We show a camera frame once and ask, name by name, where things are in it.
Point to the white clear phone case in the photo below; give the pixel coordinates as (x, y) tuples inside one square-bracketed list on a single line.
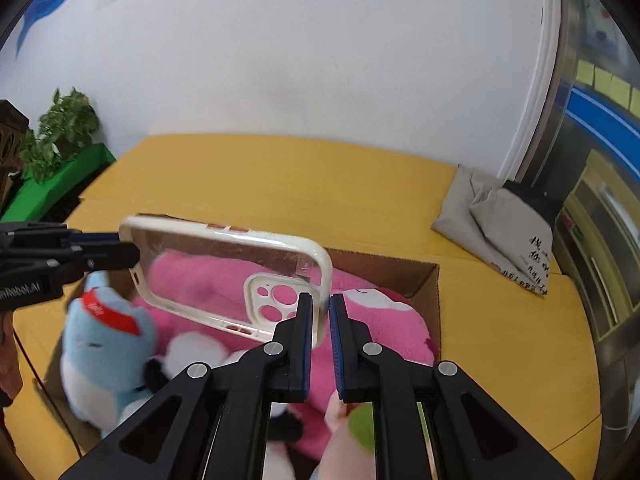
[(251, 306)]

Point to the brown wooden ornament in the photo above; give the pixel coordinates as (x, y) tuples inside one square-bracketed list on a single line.
[(11, 145)]

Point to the pink plush bear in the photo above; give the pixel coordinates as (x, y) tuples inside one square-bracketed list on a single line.
[(390, 332)]

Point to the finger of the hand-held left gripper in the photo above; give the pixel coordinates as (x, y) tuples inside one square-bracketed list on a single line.
[(60, 236), (105, 256)]

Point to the person's left hand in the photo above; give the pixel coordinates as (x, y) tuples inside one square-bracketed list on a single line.
[(7, 360)]

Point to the green block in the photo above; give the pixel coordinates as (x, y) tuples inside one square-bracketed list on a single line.
[(60, 180)]

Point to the row of yellow sticky notes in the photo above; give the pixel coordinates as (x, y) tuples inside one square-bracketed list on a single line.
[(607, 82)]

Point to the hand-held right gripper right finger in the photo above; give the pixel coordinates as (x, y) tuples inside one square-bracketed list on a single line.
[(336, 347)]

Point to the beige printed tote bag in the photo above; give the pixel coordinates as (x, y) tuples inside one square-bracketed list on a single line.
[(480, 220)]

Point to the blue plush toy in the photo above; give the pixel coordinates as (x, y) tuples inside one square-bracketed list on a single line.
[(95, 345)]

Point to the black item behind tote bag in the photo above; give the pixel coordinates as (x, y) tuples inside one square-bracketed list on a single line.
[(540, 205)]

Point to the pale pink plush toy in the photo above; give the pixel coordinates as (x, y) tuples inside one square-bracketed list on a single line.
[(345, 452)]

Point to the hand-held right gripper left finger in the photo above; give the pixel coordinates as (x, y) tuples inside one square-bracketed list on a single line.
[(306, 347)]

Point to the metal framed glass partition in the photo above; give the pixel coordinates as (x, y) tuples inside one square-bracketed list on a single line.
[(600, 260)]

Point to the brown cardboard box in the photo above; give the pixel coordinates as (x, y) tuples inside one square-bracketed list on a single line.
[(390, 270)]

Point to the blue wall decal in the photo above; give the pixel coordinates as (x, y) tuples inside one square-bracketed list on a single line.
[(47, 2)]

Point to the panda plush toy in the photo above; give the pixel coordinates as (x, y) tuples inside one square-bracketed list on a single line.
[(192, 349)]

